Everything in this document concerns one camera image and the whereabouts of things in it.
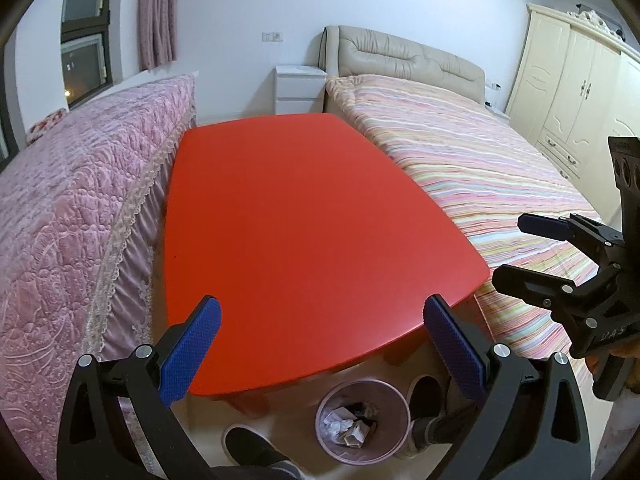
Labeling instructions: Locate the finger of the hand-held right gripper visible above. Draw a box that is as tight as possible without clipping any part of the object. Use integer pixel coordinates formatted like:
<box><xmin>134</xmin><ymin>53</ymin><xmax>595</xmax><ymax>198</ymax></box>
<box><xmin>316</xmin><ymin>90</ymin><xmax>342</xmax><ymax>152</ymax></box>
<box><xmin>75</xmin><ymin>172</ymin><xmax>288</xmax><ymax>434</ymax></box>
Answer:
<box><xmin>491</xmin><ymin>263</ymin><xmax>610</xmax><ymax>322</ymax></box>
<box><xmin>518</xmin><ymin>212</ymin><xmax>626</xmax><ymax>258</ymax></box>

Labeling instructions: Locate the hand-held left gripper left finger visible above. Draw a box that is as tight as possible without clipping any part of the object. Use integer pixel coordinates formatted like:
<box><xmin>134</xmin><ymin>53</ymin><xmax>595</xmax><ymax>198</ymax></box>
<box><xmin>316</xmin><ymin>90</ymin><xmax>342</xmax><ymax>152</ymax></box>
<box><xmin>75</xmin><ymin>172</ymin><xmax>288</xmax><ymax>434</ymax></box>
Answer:
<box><xmin>56</xmin><ymin>294</ymin><xmax>223</xmax><ymax>480</ymax></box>

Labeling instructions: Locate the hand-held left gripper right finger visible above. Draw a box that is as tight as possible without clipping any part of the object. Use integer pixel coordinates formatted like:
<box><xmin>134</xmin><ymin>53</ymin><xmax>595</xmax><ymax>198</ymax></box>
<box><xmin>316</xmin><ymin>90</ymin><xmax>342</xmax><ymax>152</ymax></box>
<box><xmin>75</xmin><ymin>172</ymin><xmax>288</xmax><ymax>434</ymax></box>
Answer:
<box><xmin>422</xmin><ymin>293</ymin><xmax>594</xmax><ymax>480</ymax></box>

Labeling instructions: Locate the pink trash bin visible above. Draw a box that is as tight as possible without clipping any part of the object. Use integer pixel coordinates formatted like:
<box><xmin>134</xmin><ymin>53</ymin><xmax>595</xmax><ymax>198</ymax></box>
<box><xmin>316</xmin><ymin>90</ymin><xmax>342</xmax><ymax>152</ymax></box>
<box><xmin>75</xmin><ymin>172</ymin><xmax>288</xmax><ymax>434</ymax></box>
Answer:
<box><xmin>315</xmin><ymin>381</ymin><xmax>412</xmax><ymax>465</ymax></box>

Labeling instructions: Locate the person's right hand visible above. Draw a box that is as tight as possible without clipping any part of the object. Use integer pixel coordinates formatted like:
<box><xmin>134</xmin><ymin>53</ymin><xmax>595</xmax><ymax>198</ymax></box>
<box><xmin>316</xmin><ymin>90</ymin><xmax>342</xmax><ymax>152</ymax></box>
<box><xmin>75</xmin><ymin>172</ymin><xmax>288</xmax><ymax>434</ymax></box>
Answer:
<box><xmin>585</xmin><ymin>327</ymin><xmax>640</xmax><ymax>393</ymax></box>

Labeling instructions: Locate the striped bed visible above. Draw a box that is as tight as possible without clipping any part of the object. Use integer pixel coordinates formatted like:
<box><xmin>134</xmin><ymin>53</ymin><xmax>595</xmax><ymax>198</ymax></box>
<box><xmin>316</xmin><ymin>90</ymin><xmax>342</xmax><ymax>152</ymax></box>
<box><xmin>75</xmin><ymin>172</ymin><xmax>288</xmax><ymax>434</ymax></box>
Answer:
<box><xmin>325</xmin><ymin>74</ymin><xmax>615</xmax><ymax>403</ymax></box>

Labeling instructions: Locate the cream wardrobe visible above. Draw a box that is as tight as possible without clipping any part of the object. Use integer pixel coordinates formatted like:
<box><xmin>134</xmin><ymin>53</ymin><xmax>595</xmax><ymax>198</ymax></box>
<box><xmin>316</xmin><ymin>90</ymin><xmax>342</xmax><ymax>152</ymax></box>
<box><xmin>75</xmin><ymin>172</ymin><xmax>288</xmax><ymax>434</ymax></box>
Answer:
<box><xmin>504</xmin><ymin>2</ymin><xmax>640</xmax><ymax>223</ymax></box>

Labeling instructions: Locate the red table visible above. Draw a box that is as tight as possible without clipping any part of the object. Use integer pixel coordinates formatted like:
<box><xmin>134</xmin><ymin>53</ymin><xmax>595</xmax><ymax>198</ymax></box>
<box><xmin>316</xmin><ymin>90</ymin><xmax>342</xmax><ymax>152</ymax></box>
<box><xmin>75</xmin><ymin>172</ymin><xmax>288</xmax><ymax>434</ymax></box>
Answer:
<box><xmin>162</xmin><ymin>112</ymin><xmax>491</xmax><ymax>397</ymax></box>

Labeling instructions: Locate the pink quilted lace cover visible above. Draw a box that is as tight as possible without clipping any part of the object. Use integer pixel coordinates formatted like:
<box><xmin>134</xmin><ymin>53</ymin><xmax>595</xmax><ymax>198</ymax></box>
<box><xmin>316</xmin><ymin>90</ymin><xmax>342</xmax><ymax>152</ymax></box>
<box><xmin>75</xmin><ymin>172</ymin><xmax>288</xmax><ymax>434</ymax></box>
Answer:
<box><xmin>0</xmin><ymin>72</ymin><xmax>199</xmax><ymax>461</ymax></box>

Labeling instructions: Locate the beige padded headboard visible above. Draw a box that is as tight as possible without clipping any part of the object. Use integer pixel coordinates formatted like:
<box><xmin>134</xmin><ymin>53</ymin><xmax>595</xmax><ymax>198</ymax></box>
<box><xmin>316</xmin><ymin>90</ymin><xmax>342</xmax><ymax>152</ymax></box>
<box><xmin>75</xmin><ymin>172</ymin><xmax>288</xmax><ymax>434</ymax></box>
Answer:
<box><xmin>320</xmin><ymin>24</ymin><xmax>486</xmax><ymax>107</ymax></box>

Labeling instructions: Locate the red white patterned cushion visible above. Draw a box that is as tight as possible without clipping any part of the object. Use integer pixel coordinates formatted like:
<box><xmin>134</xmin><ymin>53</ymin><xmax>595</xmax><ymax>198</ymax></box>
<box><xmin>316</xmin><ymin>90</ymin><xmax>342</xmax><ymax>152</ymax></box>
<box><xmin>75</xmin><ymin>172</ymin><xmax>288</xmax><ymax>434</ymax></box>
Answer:
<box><xmin>26</xmin><ymin>109</ymin><xmax>67</xmax><ymax>145</ymax></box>

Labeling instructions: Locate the white nightstand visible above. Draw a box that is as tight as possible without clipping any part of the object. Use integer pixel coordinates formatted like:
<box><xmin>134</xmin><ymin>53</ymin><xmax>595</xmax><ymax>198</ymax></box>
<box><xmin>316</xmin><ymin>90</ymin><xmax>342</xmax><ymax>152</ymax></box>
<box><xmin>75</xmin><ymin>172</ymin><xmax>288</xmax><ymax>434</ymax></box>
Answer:
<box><xmin>273</xmin><ymin>64</ymin><xmax>329</xmax><ymax>116</ymax></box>

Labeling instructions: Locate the dark framed window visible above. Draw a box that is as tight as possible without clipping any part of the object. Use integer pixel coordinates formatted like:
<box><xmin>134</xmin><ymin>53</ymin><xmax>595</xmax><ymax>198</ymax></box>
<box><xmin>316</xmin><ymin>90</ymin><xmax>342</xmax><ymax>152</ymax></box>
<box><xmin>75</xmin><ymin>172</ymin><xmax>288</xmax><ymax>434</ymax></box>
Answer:
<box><xmin>0</xmin><ymin>0</ymin><xmax>117</xmax><ymax>163</ymax></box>

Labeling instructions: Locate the pink curtain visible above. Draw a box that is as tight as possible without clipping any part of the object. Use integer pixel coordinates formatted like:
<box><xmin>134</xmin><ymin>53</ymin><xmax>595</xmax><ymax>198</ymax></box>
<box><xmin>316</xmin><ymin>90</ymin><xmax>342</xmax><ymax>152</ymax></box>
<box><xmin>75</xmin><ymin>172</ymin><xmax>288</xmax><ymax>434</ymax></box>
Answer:
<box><xmin>138</xmin><ymin>0</ymin><xmax>180</xmax><ymax>72</ymax></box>

